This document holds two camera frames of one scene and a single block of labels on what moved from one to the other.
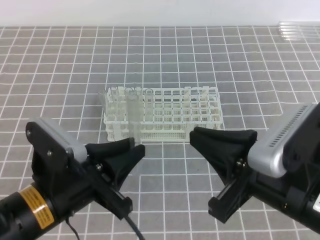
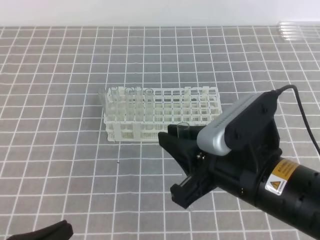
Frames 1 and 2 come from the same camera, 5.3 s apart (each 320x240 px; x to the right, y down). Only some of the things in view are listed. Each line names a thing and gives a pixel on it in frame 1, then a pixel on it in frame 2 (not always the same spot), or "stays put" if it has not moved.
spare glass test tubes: (299, 31) stays put
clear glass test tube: (134, 104) -> (181, 126)
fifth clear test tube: (149, 108) stays put
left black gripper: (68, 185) -> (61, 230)
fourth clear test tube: (138, 90) stays put
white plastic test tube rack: (160, 113) stays put
